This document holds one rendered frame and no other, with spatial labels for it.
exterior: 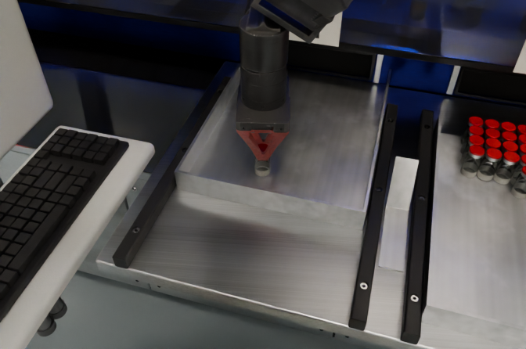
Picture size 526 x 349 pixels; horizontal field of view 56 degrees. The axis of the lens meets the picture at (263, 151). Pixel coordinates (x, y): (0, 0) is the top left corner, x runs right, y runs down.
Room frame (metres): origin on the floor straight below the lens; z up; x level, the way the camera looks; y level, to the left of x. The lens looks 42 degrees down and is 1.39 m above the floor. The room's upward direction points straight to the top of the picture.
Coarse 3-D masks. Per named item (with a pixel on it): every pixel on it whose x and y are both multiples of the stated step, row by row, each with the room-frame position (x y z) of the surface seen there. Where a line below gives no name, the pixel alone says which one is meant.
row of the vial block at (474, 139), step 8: (472, 136) 0.54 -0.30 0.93; (480, 136) 0.54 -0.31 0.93; (472, 144) 0.52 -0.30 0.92; (480, 144) 0.52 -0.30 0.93; (488, 144) 0.52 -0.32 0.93; (496, 144) 0.52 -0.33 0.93; (504, 144) 0.52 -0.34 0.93; (512, 144) 0.52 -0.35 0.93; (464, 152) 0.53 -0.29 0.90; (504, 152) 0.51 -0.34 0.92; (520, 152) 0.51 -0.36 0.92
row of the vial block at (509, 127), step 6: (474, 120) 0.57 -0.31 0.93; (480, 120) 0.57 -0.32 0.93; (486, 120) 0.57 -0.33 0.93; (492, 120) 0.57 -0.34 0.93; (468, 126) 0.57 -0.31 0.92; (480, 126) 0.56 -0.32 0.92; (486, 126) 0.56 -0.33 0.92; (492, 126) 0.56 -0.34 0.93; (498, 126) 0.56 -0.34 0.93; (504, 126) 0.56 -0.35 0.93; (510, 126) 0.56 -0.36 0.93; (522, 126) 0.56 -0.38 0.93; (516, 132) 0.56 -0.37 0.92; (522, 132) 0.55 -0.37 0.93; (462, 138) 0.58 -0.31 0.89; (462, 144) 0.57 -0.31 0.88
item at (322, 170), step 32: (224, 96) 0.66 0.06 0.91; (320, 96) 0.70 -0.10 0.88; (352, 96) 0.70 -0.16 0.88; (384, 96) 0.65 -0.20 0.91; (224, 128) 0.61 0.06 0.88; (320, 128) 0.61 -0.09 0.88; (352, 128) 0.61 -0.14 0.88; (192, 160) 0.52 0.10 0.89; (224, 160) 0.54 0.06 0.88; (288, 160) 0.54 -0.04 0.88; (320, 160) 0.54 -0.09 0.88; (352, 160) 0.54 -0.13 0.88; (224, 192) 0.46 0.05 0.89; (256, 192) 0.45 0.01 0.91; (288, 192) 0.47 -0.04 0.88; (320, 192) 0.47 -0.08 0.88; (352, 192) 0.47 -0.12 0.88; (352, 224) 0.41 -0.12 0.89
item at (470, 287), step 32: (448, 160) 0.54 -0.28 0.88; (448, 192) 0.47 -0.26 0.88; (480, 192) 0.47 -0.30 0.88; (448, 224) 0.41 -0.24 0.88; (480, 224) 0.41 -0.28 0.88; (512, 224) 0.41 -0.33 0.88; (448, 256) 0.36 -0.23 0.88; (480, 256) 0.36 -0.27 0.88; (512, 256) 0.36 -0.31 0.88; (448, 288) 0.32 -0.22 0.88; (480, 288) 0.32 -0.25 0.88; (512, 288) 0.32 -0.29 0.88; (448, 320) 0.27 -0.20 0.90; (480, 320) 0.26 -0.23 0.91; (512, 320) 0.28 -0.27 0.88
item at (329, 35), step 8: (336, 16) 0.68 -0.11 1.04; (328, 24) 0.68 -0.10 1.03; (336, 24) 0.68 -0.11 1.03; (320, 32) 0.69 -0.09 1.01; (328, 32) 0.68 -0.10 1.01; (336, 32) 0.68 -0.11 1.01; (296, 40) 0.70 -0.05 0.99; (320, 40) 0.69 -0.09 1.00; (328, 40) 0.68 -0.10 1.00; (336, 40) 0.68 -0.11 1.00
